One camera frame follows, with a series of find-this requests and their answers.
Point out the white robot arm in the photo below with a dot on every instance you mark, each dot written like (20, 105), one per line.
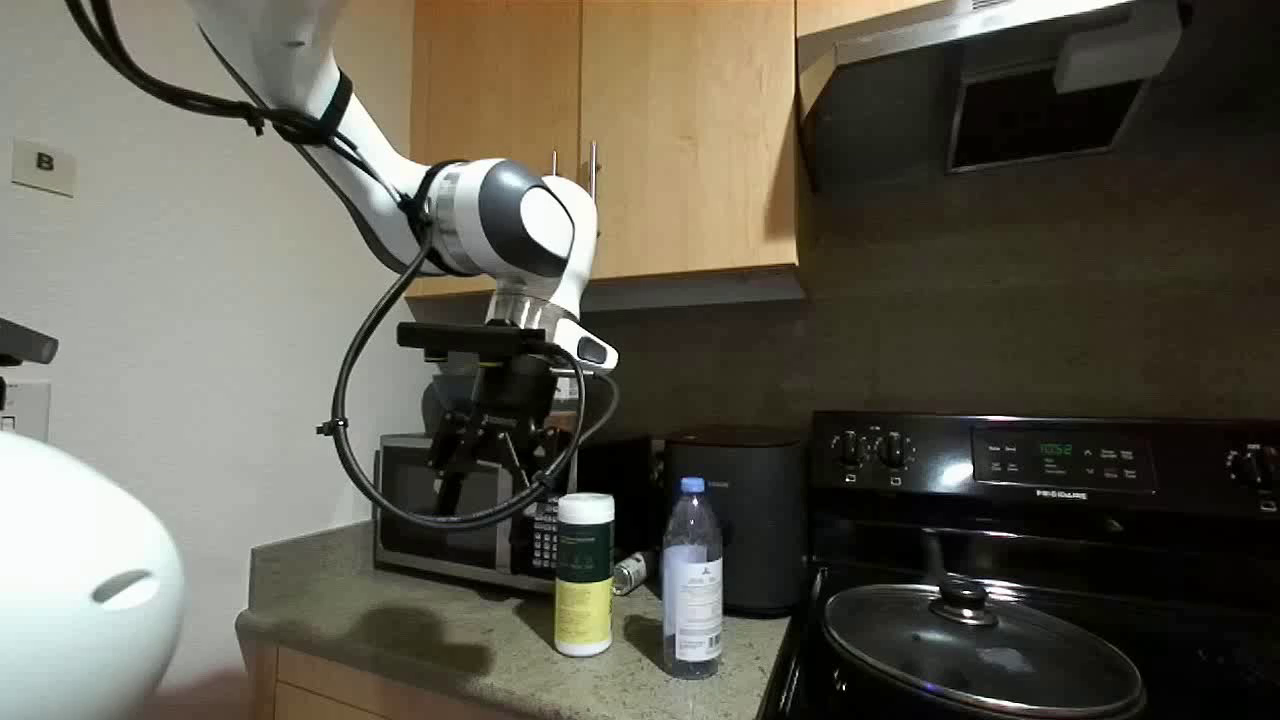
(89, 577)

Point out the black electric stove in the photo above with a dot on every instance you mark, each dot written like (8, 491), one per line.
(1150, 535)

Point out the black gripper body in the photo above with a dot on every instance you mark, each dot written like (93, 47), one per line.
(494, 384)

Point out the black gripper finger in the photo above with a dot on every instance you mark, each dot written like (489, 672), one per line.
(552, 472)
(455, 476)

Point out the white wall outlet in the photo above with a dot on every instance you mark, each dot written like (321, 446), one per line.
(40, 168)

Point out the stainless steel microwave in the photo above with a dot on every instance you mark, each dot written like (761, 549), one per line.
(515, 552)

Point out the clear water bottle blue cap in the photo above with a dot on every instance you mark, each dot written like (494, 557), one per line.
(694, 583)

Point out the black pan with glass lid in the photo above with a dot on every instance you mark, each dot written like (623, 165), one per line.
(957, 648)

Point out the black air fryer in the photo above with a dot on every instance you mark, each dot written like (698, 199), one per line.
(757, 499)

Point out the yellow green container white lid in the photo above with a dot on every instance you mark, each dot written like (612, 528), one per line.
(583, 591)

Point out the steel range hood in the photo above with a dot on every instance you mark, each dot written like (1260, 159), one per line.
(964, 86)

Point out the wooden upper cabinet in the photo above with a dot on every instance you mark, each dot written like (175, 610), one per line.
(676, 112)

